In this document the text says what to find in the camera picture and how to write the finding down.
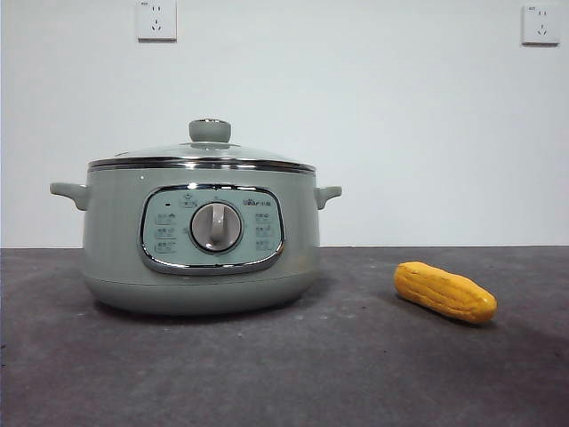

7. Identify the glass lid with green knob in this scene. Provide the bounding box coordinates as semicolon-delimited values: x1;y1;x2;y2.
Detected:
87;117;318;174

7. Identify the yellow corn cob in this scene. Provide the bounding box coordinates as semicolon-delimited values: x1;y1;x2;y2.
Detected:
393;261;499;323

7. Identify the pale green electric cooking pot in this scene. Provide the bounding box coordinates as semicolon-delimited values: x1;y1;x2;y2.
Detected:
48;165;343;318

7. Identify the white wall socket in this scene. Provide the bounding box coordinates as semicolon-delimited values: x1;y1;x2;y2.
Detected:
136;0;178;44
521;4;561;47

